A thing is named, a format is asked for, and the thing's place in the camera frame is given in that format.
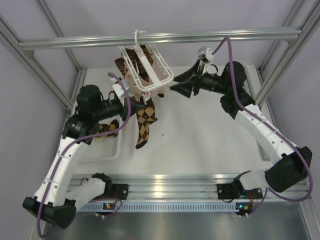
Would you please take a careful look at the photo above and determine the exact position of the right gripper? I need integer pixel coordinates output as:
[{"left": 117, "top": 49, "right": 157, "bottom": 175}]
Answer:
[{"left": 170, "top": 60, "right": 230, "bottom": 99}]

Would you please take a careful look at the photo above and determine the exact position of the brown checkered sock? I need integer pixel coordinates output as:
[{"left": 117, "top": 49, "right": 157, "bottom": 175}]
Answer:
[
  {"left": 126, "top": 44, "right": 156, "bottom": 83},
  {"left": 135, "top": 98, "right": 158, "bottom": 150}
]

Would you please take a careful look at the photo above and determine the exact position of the white plastic sock hanger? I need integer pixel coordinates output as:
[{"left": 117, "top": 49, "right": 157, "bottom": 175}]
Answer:
[{"left": 119, "top": 29, "right": 174, "bottom": 95}]

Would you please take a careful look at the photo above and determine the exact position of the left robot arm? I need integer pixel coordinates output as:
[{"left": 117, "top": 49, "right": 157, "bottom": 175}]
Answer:
[{"left": 22, "top": 84, "right": 145, "bottom": 229}]

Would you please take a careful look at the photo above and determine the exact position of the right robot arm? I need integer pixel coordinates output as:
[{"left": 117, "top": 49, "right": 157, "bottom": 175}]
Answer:
[{"left": 170, "top": 60, "right": 313, "bottom": 199}]

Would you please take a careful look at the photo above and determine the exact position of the pink sock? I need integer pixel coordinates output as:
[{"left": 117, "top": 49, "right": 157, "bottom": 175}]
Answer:
[{"left": 125, "top": 58, "right": 174, "bottom": 101}]

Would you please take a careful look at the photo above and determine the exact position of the brown checkered hanging sock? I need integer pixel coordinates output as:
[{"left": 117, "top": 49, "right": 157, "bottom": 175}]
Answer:
[{"left": 126, "top": 44, "right": 156, "bottom": 83}]

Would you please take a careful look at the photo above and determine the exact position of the white plastic bin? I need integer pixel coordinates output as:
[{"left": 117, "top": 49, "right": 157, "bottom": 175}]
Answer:
[{"left": 66, "top": 95, "right": 124, "bottom": 163}]

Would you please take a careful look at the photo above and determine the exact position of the brown striped sock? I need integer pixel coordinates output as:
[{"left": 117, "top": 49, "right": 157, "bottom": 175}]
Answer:
[{"left": 114, "top": 57, "right": 129, "bottom": 78}]

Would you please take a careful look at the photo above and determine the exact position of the aluminium crossbar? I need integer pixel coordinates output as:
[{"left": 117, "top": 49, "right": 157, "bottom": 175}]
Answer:
[{"left": 18, "top": 27, "right": 302, "bottom": 51}]

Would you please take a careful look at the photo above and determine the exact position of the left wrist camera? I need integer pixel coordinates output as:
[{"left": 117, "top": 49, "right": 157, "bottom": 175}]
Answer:
[{"left": 110, "top": 77, "right": 133, "bottom": 106}]

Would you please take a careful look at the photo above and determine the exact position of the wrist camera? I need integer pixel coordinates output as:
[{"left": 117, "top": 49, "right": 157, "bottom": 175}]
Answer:
[
  {"left": 197, "top": 46, "right": 214, "bottom": 68},
  {"left": 110, "top": 77, "right": 133, "bottom": 106}
]

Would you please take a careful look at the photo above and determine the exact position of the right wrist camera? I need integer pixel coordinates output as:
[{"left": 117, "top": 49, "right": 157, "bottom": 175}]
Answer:
[{"left": 197, "top": 46, "right": 214, "bottom": 68}]

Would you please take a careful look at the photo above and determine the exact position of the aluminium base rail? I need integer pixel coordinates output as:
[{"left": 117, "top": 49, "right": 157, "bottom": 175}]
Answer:
[{"left": 69, "top": 173, "right": 308, "bottom": 201}]

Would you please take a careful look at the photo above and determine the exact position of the perforated cable duct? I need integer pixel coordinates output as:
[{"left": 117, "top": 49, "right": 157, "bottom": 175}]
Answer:
[{"left": 78, "top": 201, "right": 252, "bottom": 213}]

